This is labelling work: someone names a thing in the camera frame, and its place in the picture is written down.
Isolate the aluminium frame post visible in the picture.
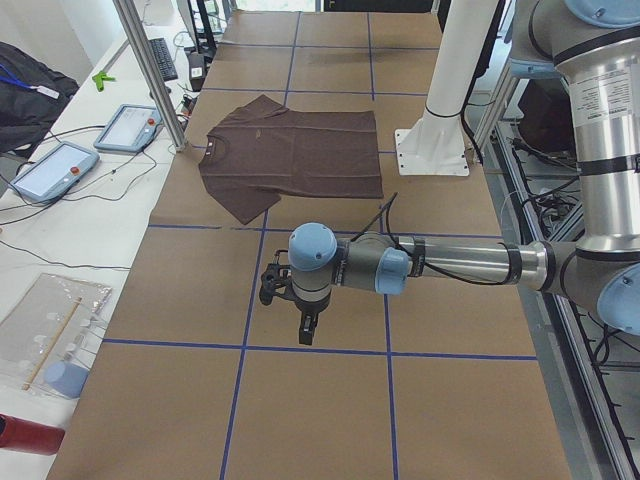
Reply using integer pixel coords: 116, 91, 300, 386
113, 0, 187, 152

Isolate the black keyboard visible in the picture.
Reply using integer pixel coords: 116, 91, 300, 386
148, 38, 178, 81

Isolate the teach pendant tablet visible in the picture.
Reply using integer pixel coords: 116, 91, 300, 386
10, 142, 99, 202
93, 104, 162, 154

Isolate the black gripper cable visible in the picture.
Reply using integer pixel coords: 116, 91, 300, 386
357, 192, 511, 287

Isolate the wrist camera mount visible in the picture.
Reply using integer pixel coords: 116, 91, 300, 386
259, 249, 294, 306

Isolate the red bottle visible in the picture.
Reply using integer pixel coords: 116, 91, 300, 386
1, 414, 65, 456

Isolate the black backpack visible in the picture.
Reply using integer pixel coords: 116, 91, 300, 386
1, 42, 79, 158

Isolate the near teach pendant tablet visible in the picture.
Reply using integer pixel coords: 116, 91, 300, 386
10, 142, 99, 202

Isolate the wooden stick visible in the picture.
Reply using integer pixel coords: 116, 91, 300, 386
21, 297, 83, 391

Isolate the far teach pendant tablet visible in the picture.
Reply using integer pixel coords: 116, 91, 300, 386
93, 104, 162, 154

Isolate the brown t-shirt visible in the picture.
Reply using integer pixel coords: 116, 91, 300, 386
199, 95, 383, 225

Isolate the blue cup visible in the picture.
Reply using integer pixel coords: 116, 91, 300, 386
44, 361, 89, 399

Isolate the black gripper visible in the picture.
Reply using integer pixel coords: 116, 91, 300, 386
294, 297, 328, 346

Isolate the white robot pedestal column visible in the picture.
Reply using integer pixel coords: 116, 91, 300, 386
395, 0, 499, 177

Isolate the green clamp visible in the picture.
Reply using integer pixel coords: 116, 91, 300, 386
92, 71, 116, 92

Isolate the clear plastic bag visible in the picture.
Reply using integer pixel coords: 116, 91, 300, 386
1, 274, 112, 399

